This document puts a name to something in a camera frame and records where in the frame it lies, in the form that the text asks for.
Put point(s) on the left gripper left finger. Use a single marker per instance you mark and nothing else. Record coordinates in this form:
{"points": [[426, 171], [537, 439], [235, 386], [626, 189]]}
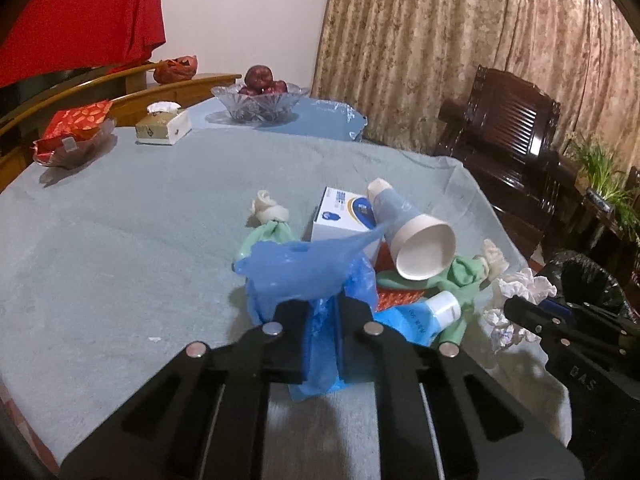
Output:
{"points": [[203, 415]]}

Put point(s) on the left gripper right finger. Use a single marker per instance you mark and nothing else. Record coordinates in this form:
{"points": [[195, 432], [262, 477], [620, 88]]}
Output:
{"points": [[442, 418]]}

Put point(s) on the white tissue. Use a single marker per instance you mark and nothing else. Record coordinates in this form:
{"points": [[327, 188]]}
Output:
{"points": [[510, 294]]}

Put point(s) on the blue tube with white cap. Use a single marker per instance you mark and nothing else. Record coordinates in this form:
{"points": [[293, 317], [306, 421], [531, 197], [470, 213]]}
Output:
{"points": [[421, 322]]}

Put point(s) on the green rubber glove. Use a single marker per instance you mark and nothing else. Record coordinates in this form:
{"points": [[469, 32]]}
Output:
{"points": [[271, 224], [465, 278]]}

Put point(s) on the blue plastic bag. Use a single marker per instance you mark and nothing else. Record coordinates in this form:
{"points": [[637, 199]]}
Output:
{"points": [[313, 272]]}

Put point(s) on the white blue paper cup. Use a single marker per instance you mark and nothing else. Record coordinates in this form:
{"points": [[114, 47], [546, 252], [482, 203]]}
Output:
{"points": [[421, 246]]}

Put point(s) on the alcohol pads box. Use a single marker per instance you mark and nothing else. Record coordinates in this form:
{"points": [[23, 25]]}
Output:
{"points": [[345, 221]]}

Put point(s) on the black trash bin with bag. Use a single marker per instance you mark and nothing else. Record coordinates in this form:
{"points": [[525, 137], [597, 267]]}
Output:
{"points": [[580, 281]]}

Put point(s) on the dark wooden side table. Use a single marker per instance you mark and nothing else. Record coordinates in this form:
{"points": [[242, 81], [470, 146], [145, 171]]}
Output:
{"points": [[581, 222]]}

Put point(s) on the orange foam net in pile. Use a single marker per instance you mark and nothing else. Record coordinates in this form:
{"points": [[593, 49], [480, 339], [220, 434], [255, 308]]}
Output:
{"points": [[389, 297]]}

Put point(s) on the green potted plant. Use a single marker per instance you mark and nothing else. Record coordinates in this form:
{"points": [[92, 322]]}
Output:
{"points": [[607, 184]]}

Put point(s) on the grey-blue tablecloth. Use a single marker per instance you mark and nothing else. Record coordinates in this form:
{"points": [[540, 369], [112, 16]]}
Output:
{"points": [[109, 271]]}

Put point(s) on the dark wooden armchair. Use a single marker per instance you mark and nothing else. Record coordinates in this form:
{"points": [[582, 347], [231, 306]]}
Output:
{"points": [[503, 135]]}

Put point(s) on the small glass dish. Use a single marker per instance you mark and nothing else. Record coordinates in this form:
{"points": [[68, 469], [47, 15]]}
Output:
{"points": [[69, 151]]}

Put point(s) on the tissue box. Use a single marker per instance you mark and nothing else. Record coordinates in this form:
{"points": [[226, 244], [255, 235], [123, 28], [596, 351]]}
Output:
{"points": [[165, 123]]}

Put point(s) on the glass fruit bowl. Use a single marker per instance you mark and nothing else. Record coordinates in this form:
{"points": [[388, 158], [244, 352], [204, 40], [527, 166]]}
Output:
{"points": [[266, 108]]}

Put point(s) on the red snack packet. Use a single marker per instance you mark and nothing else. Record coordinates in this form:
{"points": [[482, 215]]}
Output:
{"points": [[83, 120]]}

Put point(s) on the blue cover on side table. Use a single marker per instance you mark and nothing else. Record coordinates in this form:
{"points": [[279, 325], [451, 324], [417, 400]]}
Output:
{"points": [[309, 117]]}

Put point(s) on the red apples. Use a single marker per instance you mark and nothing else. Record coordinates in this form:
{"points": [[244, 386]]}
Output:
{"points": [[259, 80]]}

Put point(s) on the red plastic bag on cabinet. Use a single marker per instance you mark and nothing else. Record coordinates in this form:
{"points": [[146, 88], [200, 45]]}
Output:
{"points": [[174, 70]]}

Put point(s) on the floral beige curtain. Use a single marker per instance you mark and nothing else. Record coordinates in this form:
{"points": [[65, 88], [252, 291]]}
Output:
{"points": [[397, 61]]}

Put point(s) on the red cloth over television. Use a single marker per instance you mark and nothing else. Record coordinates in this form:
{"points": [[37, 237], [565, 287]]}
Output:
{"points": [[48, 36]]}

